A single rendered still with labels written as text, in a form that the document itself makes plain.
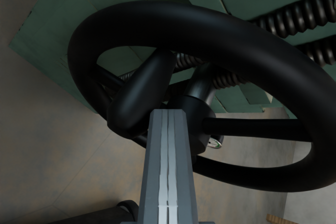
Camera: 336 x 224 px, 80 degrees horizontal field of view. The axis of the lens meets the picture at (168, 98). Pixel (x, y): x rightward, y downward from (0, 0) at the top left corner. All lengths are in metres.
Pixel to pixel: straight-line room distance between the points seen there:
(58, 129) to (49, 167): 0.16
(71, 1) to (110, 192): 0.92
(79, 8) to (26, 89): 0.56
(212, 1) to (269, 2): 0.05
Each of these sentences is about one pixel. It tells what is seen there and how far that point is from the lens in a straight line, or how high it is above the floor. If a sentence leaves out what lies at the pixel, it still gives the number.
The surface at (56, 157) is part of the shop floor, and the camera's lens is 1.02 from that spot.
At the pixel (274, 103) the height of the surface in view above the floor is 0.83.
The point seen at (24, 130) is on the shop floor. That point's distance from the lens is 0.98.
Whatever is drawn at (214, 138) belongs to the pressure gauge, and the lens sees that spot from 0.53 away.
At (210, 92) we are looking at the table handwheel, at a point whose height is 0.83.
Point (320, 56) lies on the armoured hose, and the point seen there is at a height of 0.93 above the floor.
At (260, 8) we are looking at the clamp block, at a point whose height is 0.90.
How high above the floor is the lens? 0.96
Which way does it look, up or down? 45 degrees down
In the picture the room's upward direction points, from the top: 85 degrees clockwise
